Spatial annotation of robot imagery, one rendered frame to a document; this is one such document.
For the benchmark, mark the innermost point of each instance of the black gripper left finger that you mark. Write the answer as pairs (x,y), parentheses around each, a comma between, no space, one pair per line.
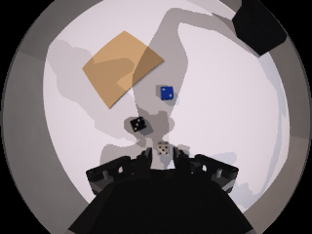
(100,176)

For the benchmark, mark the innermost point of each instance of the grey die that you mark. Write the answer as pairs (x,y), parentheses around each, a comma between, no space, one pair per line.
(163,148)

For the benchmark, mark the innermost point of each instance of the dark blue die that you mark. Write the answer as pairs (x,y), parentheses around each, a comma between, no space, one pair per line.
(167,93)

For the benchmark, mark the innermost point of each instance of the tan flat mat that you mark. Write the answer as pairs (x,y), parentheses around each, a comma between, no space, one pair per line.
(119,65)

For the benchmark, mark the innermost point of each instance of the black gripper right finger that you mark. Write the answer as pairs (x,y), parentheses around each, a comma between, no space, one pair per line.
(224,174)

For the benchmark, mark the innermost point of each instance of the black die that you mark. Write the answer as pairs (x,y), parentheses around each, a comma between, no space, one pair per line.
(138,124)

